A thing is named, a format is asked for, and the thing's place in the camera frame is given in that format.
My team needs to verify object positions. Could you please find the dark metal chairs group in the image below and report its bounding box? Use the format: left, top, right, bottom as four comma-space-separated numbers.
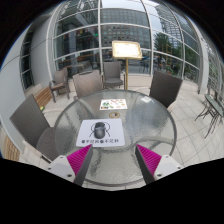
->
195, 92, 224, 140

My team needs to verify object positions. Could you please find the gold menu board stand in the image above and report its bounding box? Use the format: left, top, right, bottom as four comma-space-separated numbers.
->
111, 40, 144, 91

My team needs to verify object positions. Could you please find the black computer mouse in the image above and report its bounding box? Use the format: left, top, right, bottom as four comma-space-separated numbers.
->
91, 121, 108, 140

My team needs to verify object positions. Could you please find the colourful laminated menu card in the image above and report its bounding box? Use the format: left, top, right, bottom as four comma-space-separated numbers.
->
99, 98, 128, 111

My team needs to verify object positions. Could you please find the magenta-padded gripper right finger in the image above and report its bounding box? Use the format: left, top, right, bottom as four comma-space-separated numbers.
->
134, 144, 183, 185

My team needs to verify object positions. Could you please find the round gold table marker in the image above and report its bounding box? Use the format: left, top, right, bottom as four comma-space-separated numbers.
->
108, 111, 121, 119

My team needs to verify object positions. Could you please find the wooden slatted bench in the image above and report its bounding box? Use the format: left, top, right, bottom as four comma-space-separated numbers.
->
0, 134, 21, 163
34, 86, 54, 110

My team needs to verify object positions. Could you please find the white printed mouse pad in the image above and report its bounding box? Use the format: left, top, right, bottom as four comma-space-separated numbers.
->
75, 118, 126, 148

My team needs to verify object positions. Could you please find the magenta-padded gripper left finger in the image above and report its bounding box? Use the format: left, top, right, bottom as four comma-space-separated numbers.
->
46, 144, 94, 187

